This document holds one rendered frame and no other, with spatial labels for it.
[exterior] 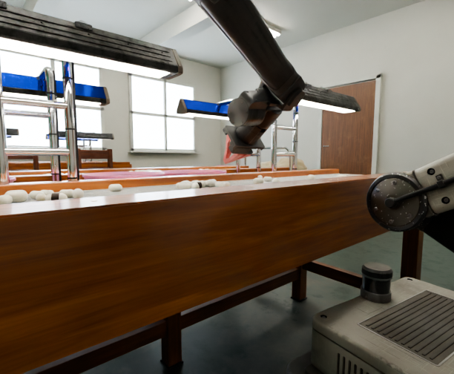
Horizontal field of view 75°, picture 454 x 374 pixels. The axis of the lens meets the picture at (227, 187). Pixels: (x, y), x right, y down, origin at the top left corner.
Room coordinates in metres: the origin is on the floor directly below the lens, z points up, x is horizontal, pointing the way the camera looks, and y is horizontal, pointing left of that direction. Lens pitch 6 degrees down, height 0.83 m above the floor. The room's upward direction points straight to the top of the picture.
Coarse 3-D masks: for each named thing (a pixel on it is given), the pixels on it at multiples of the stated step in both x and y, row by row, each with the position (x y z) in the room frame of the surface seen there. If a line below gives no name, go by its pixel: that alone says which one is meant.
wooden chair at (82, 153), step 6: (84, 150) 2.93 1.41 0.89; (90, 150) 2.99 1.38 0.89; (96, 150) 3.06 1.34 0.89; (102, 150) 3.12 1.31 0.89; (108, 150) 3.19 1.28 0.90; (84, 156) 2.92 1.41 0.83; (90, 156) 2.98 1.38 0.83; (96, 156) 3.05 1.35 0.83; (102, 156) 3.12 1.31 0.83; (108, 156) 3.18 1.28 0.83; (108, 162) 3.19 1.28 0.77; (84, 168) 2.92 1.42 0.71; (90, 168) 2.98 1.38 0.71
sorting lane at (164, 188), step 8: (304, 176) 1.34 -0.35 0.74; (320, 176) 1.34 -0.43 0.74; (328, 176) 1.34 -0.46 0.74; (336, 176) 1.34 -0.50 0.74; (232, 184) 0.93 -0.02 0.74; (240, 184) 0.93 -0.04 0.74; (56, 192) 0.71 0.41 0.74; (88, 192) 0.71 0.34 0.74; (96, 192) 0.71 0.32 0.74; (104, 192) 0.71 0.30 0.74; (112, 192) 0.71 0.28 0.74; (120, 192) 0.71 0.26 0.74; (128, 192) 0.71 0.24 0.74; (136, 192) 0.71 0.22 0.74; (144, 192) 0.72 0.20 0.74; (24, 200) 0.58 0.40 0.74; (32, 200) 0.58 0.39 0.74
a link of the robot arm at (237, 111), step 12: (240, 96) 0.60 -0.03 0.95; (252, 96) 0.60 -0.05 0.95; (264, 96) 0.62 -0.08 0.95; (276, 96) 0.66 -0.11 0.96; (300, 96) 0.62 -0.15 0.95; (228, 108) 0.63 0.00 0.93; (240, 108) 0.60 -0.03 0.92; (252, 108) 0.60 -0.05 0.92; (264, 108) 0.63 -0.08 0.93; (288, 108) 0.64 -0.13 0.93; (240, 120) 0.61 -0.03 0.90; (252, 120) 0.61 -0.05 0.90
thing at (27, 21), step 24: (0, 24) 0.55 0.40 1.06; (24, 24) 0.58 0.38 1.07; (48, 24) 0.61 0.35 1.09; (72, 24) 0.65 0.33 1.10; (72, 48) 0.62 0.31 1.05; (96, 48) 0.65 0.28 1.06; (120, 48) 0.69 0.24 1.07; (144, 48) 0.74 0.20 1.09; (168, 48) 0.80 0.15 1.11; (168, 72) 0.77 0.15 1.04
